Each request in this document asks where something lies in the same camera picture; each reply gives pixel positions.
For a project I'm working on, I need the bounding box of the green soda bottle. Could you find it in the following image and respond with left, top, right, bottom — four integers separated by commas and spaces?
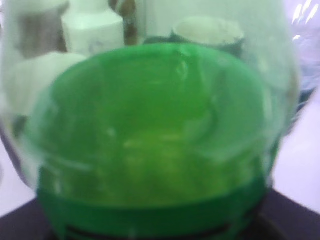
0, 0, 299, 240

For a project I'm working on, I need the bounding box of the clear water bottle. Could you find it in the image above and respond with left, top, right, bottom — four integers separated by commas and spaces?
286, 0, 320, 111

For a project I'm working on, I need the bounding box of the rear black mug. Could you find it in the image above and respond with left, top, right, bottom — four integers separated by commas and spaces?
143, 16, 245, 58

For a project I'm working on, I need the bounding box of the brown coffee drink bottle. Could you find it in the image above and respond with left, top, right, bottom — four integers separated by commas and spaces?
121, 0, 138, 46

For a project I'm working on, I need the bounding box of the white milk carton bottle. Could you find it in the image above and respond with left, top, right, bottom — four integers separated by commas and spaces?
61, 0, 125, 57

